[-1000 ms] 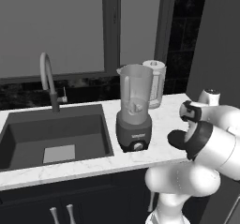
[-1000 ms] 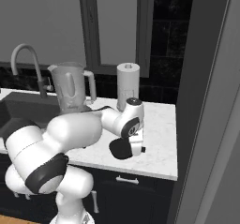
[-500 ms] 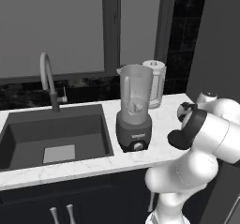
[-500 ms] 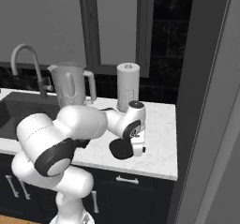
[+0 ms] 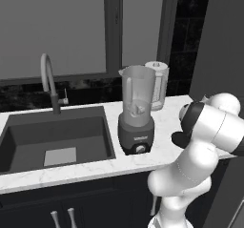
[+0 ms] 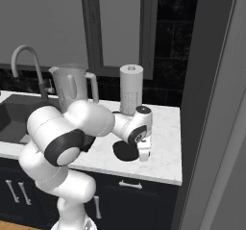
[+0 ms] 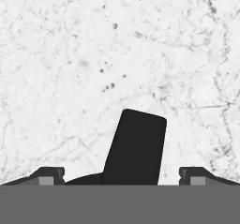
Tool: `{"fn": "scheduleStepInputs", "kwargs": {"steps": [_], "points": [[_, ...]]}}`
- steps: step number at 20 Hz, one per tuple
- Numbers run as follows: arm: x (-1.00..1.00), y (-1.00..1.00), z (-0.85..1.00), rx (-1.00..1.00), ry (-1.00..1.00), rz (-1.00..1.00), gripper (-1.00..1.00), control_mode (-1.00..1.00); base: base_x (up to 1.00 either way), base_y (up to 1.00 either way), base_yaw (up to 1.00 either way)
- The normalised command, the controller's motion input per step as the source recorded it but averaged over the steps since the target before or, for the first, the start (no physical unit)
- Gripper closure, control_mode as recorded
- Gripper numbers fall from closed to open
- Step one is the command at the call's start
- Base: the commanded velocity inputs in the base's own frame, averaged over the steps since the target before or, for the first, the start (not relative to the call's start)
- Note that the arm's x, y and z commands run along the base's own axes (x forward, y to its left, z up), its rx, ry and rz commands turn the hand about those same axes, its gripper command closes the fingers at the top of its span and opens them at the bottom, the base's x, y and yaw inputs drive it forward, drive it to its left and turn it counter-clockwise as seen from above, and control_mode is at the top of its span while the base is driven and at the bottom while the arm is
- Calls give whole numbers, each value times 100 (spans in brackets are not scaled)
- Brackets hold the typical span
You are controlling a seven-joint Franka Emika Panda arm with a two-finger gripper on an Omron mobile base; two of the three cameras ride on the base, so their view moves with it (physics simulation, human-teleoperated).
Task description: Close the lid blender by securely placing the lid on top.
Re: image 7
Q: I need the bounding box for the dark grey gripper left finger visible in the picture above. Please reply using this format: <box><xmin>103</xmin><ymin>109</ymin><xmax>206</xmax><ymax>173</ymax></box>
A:
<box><xmin>1</xmin><ymin>166</ymin><xmax>66</xmax><ymax>187</ymax></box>

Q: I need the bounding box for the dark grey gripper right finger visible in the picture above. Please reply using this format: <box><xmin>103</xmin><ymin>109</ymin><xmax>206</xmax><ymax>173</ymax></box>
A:
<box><xmin>178</xmin><ymin>166</ymin><xmax>240</xmax><ymax>187</ymax></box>

